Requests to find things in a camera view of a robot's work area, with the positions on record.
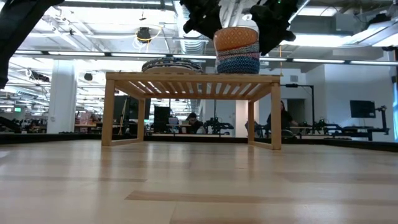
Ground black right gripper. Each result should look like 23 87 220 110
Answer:
179 0 301 57

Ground bowl light-blue inside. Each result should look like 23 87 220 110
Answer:
213 26 260 52

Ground wooden slatted shelf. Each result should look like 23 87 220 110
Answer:
101 72 283 151

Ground person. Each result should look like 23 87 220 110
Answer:
266 100 298 138
185 111 206 135

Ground dark partition panel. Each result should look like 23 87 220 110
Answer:
113 95 152 135

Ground distant black workbench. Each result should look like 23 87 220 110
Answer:
297 123 391 141

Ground white pillar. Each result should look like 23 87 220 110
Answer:
46 59 78 134

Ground black reel with yellow cable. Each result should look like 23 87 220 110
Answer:
136 26 152 44

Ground black wall monitor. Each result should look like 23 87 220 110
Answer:
349 100 377 119

